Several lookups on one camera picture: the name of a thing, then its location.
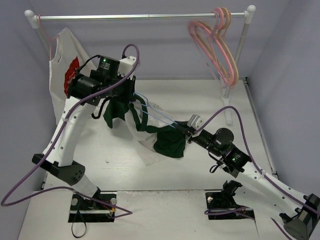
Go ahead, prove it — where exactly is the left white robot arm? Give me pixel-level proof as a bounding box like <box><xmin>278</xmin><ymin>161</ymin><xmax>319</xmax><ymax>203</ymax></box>
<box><xmin>32</xmin><ymin>55</ymin><xmax>140</xmax><ymax>210</ymax></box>

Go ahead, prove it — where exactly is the white metal clothes rack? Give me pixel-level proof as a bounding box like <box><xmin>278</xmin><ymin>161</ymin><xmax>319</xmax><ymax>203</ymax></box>
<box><xmin>24</xmin><ymin>4</ymin><xmax>257</xmax><ymax>126</ymax></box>

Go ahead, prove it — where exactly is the light blue wire hanger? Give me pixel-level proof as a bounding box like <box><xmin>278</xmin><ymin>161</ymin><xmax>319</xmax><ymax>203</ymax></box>
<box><xmin>133</xmin><ymin>92</ymin><xmax>178</xmax><ymax>128</ymax></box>

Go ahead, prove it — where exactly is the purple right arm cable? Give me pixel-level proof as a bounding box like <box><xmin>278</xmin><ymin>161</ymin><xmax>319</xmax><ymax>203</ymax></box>
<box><xmin>188</xmin><ymin>106</ymin><xmax>320</xmax><ymax>240</ymax></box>

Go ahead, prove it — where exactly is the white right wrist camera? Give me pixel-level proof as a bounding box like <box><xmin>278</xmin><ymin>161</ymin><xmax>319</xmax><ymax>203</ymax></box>
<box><xmin>187</xmin><ymin>114</ymin><xmax>203</xmax><ymax>130</ymax></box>

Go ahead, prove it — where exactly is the pink wire hanger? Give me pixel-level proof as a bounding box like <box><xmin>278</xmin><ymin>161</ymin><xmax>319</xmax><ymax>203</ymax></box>
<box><xmin>37</xmin><ymin>14</ymin><xmax>58</xmax><ymax>61</ymax></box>

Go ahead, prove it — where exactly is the pink plastic hanger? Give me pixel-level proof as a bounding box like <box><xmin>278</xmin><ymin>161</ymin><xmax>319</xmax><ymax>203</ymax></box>
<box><xmin>187</xmin><ymin>7</ymin><xmax>232</xmax><ymax>89</ymax></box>
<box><xmin>219</xmin><ymin>7</ymin><xmax>239</xmax><ymax>89</ymax></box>

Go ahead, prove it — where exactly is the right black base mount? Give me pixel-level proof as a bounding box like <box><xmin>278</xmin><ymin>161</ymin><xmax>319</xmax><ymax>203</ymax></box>
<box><xmin>204</xmin><ymin>180</ymin><xmax>255</xmax><ymax>221</ymax></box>

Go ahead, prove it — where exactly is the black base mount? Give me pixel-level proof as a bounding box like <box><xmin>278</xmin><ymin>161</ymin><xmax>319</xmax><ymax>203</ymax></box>
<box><xmin>68</xmin><ymin>193</ymin><xmax>115</xmax><ymax>223</ymax></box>
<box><xmin>204</xmin><ymin>180</ymin><xmax>255</xmax><ymax>221</ymax></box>

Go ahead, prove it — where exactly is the white and green t-shirt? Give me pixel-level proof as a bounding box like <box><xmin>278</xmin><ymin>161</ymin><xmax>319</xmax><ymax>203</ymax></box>
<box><xmin>103</xmin><ymin>96</ymin><xmax>186</xmax><ymax>165</ymax></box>

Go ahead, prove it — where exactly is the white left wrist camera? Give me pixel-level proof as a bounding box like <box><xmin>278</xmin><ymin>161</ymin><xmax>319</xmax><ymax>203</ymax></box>
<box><xmin>118</xmin><ymin>56</ymin><xmax>136</xmax><ymax>78</ymax></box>

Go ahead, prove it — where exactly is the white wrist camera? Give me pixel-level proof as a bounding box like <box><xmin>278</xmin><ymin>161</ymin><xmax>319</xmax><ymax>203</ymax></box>
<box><xmin>118</xmin><ymin>56</ymin><xmax>136</xmax><ymax>78</ymax></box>
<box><xmin>187</xmin><ymin>114</ymin><xmax>203</xmax><ymax>130</ymax></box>

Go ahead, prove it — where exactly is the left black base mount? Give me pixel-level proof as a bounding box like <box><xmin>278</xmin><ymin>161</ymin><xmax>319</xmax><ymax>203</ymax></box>
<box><xmin>68</xmin><ymin>193</ymin><xmax>115</xmax><ymax>223</ymax></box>

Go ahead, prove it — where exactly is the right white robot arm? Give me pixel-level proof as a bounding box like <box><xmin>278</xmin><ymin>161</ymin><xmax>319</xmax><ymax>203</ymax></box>
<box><xmin>177</xmin><ymin>121</ymin><xmax>320</xmax><ymax>240</ymax></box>

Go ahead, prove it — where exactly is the white t-shirt red print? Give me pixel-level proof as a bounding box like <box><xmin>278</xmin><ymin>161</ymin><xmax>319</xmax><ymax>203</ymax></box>
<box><xmin>49</xmin><ymin>27</ymin><xmax>89</xmax><ymax>123</ymax></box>

